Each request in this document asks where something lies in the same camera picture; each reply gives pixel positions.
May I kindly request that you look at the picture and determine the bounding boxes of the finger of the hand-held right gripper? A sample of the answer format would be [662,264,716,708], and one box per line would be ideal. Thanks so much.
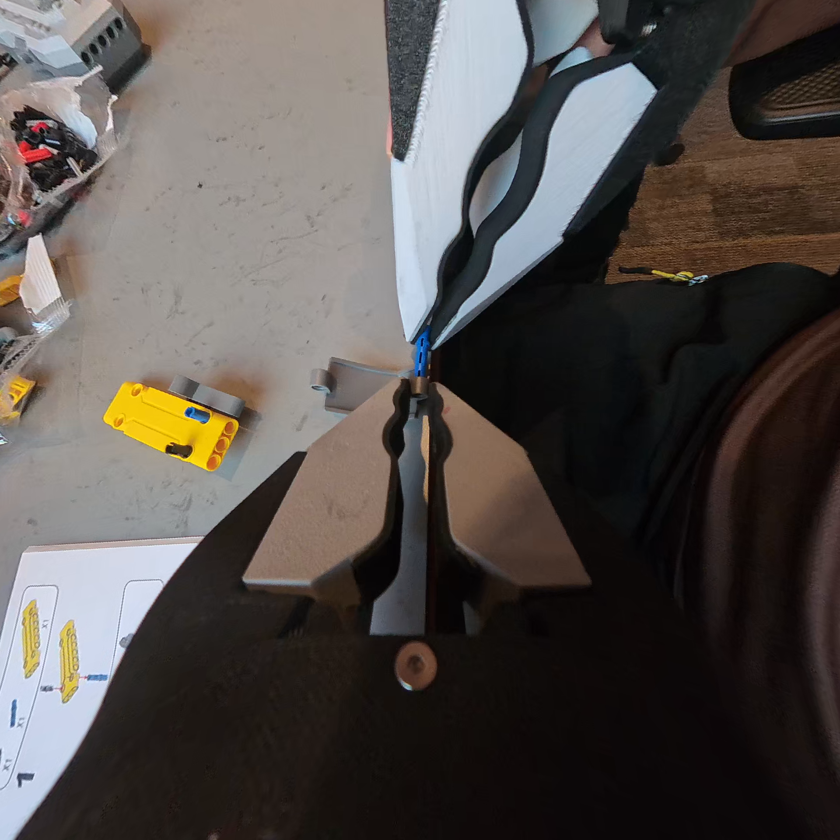
[428,51,660,349]
[390,0,535,345]

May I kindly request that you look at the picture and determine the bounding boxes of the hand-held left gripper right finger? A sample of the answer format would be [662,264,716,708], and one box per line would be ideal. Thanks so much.
[427,382,593,618]

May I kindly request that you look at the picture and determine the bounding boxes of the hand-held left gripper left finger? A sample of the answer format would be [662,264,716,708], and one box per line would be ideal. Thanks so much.
[243,379,411,602]

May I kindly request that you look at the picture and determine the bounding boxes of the grey angled connector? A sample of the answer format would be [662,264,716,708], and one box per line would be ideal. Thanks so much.
[308,355,432,422]
[167,373,248,419]

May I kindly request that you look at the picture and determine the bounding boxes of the yellow beam panel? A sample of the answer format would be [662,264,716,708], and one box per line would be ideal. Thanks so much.
[101,379,242,473]

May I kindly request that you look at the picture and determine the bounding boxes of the bag of yellow blue parts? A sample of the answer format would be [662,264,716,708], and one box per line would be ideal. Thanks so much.
[0,233,74,448]

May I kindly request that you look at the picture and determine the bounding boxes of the grey desk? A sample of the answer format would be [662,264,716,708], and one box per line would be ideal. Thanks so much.
[0,0,437,639]

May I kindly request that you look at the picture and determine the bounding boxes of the black office chair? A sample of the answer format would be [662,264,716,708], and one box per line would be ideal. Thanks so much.
[727,21,840,143]

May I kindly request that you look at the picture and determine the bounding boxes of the person's legs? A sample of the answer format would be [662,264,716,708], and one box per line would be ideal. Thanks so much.
[436,262,840,565]

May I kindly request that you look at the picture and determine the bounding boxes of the white instruction booklet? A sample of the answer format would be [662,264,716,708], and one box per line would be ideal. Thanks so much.
[0,535,206,840]

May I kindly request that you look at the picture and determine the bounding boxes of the grey control hub block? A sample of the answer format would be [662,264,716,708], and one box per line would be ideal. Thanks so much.
[0,0,153,94]

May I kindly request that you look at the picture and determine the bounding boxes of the bag of red black parts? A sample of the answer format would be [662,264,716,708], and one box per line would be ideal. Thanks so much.
[0,64,120,232]

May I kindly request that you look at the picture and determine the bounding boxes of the black yellow drawstring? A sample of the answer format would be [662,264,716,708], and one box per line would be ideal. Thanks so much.
[617,264,707,287]

